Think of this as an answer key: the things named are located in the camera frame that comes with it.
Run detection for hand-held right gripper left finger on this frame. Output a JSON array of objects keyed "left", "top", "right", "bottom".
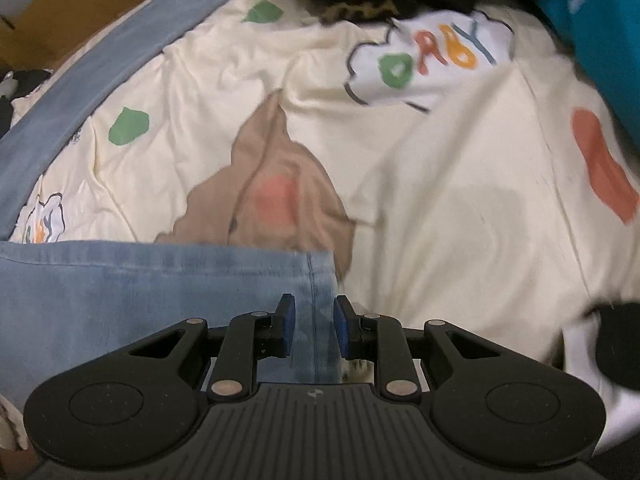
[{"left": 127, "top": 294, "right": 297, "bottom": 402}]

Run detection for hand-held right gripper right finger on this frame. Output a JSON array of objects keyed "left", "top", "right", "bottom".
[{"left": 334, "top": 295, "right": 506, "bottom": 402}]

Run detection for blue denim jeans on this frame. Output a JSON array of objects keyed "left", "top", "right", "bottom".
[{"left": 0, "top": 0, "right": 371, "bottom": 411}]

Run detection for teal printed garment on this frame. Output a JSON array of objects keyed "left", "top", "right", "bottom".
[{"left": 537, "top": 0, "right": 640, "bottom": 128}]

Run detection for printed cream bed sheet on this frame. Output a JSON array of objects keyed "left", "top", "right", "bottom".
[{"left": 10, "top": 0, "right": 640, "bottom": 396}]

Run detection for dark cloth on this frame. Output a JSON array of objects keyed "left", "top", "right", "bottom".
[{"left": 595, "top": 302, "right": 640, "bottom": 391}]

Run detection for black garment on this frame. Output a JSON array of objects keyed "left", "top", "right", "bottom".
[{"left": 0, "top": 67, "right": 51, "bottom": 136}]

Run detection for brown cardboard sheet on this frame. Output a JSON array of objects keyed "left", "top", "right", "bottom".
[{"left": 0, "top": 0, "right": 211, "bottom": 68}]

